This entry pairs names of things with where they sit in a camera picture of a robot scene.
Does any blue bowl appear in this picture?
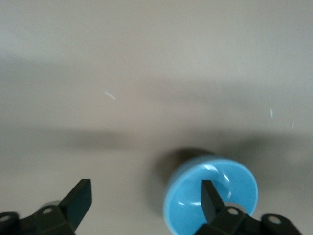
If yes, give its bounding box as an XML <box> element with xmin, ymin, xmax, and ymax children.
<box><xmin>162</xmin><ymin>156</ymin><xmax>259</xmax><ymax>235</ymax></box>

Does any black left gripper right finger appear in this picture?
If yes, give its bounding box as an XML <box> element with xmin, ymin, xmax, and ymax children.
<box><xmin>192</xmin><ymin>180</ymin><xmax>301</xmax><ymax>235</ymax></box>

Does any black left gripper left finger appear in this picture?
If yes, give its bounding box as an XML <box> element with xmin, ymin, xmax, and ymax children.
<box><xmin>0</xmin><ymin>179</ymin><xmax>92</xmax><ymax>235</ymax></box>

